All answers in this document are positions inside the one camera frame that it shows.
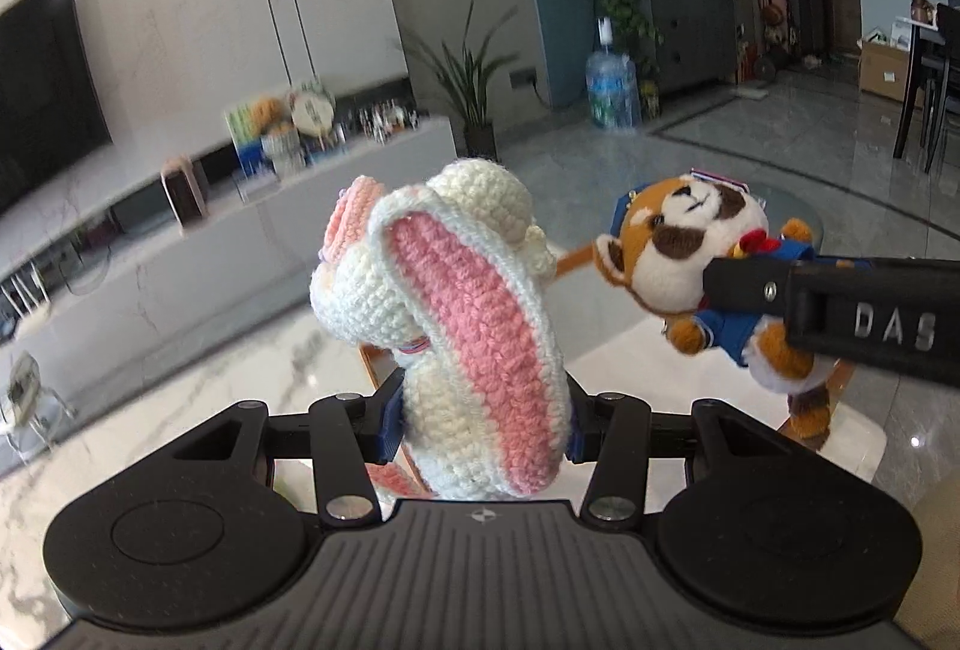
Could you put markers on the white marble tv console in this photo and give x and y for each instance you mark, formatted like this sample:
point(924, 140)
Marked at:
point(162, 300)

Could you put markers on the pink desktop heater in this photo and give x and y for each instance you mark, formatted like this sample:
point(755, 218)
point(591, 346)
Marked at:
point(183, 191)

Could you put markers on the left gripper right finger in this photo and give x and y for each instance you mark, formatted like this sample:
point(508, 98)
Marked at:
point(620, 435)

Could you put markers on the white pink crochet bunny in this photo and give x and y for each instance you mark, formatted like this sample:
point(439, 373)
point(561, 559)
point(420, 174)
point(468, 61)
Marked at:
point(448, 276)

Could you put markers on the dark dining chair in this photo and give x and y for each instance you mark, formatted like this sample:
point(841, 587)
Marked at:
point(933, 71)

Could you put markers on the brown teddy bear in pot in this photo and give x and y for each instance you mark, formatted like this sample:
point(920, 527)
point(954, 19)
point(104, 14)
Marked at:
point(278, 136)

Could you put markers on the red panda sailor plush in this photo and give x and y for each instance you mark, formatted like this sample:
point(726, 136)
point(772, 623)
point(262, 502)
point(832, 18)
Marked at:
point(662, 239)

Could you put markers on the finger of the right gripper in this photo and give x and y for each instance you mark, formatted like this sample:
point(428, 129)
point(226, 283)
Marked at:
point(753, 285)

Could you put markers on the potted long-leaf plant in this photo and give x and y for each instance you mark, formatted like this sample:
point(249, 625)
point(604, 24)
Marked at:
point(464, 73)

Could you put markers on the blue water jug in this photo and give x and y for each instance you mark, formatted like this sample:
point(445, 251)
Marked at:
point(612, 88)

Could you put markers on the small white desk fan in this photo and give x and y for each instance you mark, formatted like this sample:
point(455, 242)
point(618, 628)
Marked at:
point(32, 413)

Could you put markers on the black wall television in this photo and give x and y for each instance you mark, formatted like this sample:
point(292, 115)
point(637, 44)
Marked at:
point(50, 115)

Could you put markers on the cardboard box on floor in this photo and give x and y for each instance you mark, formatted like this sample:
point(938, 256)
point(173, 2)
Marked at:
point(883, 70)

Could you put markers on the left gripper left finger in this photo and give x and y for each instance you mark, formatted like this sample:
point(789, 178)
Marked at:
point(342, 435)

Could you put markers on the dark grey drawer cabinet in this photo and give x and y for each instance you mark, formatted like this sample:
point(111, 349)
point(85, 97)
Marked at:
point(694, 42)

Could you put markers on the round paper fan ornament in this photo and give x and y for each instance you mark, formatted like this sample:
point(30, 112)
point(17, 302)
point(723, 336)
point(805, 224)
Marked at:
point(312, 113)

